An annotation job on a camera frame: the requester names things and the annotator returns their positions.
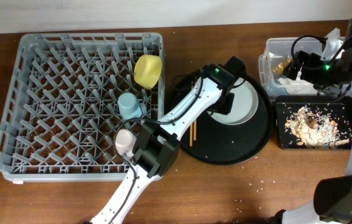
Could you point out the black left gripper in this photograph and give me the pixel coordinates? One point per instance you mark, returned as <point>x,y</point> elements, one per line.
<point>227,104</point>

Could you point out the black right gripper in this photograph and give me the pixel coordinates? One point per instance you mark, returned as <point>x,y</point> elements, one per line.
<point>312,60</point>

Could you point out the white round plate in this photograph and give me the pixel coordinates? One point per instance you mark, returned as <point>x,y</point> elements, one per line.
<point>244,106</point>

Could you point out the brown Nescafe Gold wrapper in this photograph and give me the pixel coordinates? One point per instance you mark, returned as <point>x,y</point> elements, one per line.
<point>279,69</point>

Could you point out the food scraps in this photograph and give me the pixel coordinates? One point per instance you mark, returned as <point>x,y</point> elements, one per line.
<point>313,129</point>

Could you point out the yellow bowl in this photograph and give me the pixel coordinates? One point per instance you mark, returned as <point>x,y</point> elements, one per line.
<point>148,70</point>

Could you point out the blue plastic cup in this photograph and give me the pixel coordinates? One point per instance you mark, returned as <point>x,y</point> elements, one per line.
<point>129,106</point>

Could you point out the pink plastic cup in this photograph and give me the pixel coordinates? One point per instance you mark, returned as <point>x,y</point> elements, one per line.
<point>124,142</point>

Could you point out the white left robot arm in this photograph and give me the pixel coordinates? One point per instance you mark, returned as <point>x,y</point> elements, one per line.
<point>157,144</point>

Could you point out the grey dishwasher rack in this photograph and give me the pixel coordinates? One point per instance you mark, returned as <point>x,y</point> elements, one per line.
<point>61,111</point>

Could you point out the white crumpled paper towel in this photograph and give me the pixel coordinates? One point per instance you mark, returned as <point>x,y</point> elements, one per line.
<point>297,87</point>

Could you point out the clear plastic bin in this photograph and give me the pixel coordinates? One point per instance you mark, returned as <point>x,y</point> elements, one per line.
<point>276,51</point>

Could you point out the black rectangular tray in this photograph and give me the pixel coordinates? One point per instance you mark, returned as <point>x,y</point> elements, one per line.
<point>340,110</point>

